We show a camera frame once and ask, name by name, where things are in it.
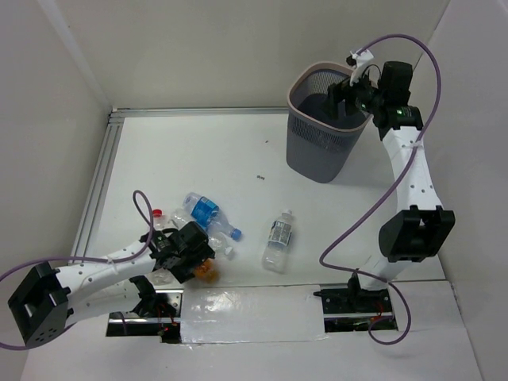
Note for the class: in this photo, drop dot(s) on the clear tape sheet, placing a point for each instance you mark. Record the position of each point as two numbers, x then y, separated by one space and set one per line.
234 315

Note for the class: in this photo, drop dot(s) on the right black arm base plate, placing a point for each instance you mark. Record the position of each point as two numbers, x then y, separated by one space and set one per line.
346 310

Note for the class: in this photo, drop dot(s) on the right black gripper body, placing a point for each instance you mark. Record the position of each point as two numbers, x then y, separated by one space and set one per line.
367 98

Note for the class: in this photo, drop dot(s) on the grey mesh waste bin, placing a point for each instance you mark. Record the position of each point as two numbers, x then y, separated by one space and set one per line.
320 136

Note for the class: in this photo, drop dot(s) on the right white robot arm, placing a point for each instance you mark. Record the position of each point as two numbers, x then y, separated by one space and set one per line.
421 224

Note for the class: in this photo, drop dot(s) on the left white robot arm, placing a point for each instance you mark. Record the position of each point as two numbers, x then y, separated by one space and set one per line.
50 300

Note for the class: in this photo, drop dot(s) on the clear bottle white blue label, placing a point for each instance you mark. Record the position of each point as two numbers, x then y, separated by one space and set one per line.
277 248

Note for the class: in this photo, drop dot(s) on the orange juice bottle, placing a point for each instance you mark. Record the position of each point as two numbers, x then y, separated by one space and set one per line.
207 272

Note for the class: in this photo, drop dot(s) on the blue label bottle white cap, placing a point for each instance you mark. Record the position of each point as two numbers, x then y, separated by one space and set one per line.
217 241

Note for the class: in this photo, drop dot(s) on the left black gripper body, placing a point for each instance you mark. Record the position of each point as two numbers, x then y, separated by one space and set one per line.
197 261

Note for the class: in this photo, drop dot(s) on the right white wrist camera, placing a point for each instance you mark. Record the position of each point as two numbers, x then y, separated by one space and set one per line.
358 62

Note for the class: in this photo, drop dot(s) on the red label water bottle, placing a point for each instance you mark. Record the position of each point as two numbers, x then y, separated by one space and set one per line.
161 276

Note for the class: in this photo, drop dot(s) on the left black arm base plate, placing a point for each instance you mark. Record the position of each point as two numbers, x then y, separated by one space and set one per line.
161 320

